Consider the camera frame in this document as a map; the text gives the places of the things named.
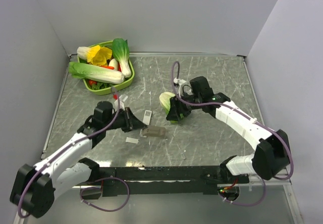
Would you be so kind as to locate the white universal AC remote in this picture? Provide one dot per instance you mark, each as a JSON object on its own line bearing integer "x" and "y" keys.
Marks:
{"x": 154, "y": 131}

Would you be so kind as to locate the white battery cover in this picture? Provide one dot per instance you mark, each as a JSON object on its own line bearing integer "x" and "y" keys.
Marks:
{"x": 132, "y": 140}

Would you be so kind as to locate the red chili pepper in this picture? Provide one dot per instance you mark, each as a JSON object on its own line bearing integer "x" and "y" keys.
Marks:
{"x": 108, "y": 67}

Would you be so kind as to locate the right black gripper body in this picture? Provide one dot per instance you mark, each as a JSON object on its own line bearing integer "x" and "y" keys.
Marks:
{"x": 193, "y": 99}

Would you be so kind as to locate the green white bok choy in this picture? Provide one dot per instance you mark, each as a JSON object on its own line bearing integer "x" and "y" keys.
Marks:
{"x": 121, "y": 53}

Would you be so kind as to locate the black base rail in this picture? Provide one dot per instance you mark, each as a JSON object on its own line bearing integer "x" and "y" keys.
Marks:
{"x": 164, "y": 180}

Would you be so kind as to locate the aluminium frame rail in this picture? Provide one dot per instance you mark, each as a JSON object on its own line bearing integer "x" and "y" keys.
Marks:
{"x": 256, "y": 180}

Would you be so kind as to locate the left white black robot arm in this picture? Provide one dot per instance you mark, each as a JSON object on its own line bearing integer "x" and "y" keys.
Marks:
{"x": 37, "y": 187}

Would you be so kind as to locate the green napa cabbage half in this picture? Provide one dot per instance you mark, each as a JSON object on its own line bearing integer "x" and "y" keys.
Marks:
{"x": 164, "y": 100}

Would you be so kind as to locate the yellow leafed cabbage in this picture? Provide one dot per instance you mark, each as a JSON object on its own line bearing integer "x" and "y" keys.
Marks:
{"x": 96, "y": 55}

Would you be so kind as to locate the long white remote control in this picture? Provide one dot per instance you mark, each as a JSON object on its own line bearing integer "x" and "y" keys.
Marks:
{"x": 146, "y": 120}

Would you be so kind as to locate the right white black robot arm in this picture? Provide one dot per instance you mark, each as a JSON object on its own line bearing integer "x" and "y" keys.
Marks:
{"x": 270, "y": 147}

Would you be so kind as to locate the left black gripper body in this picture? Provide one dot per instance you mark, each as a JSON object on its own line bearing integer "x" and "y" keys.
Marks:
{"x": 120, "y": 121}

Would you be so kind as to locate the white radish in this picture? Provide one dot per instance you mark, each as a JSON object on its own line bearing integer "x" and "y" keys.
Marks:
{"x": 113, "y": 64}

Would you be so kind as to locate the green plastic basket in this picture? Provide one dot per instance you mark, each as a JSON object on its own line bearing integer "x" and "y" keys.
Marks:
{"x": 100, "y": 88}

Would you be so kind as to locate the long green white cabbage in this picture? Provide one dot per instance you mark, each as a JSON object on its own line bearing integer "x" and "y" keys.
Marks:
{"x": 95, "y": 73}

